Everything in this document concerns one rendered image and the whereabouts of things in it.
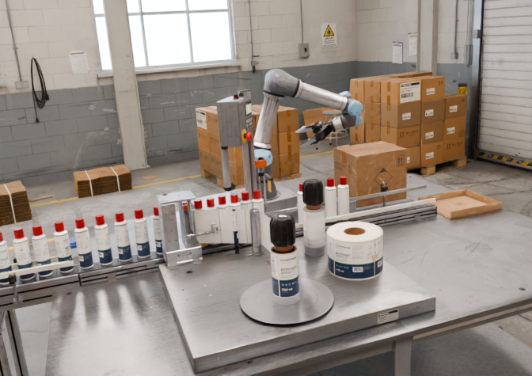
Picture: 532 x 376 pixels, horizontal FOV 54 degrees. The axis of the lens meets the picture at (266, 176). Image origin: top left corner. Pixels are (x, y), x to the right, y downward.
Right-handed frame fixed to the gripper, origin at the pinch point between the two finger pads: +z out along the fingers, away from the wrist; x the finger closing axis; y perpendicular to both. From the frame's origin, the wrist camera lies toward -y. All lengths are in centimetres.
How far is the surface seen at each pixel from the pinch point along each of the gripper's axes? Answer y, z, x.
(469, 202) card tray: -25, -74, -53
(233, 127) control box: -67, 13, 40
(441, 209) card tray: -35, -59, -46
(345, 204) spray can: -58, -18, -15
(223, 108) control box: -65, 14, 48
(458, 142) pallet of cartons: 327, -123, -195
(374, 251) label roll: -113, -29, -5
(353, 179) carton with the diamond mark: -28.8, -22.7, -19.0
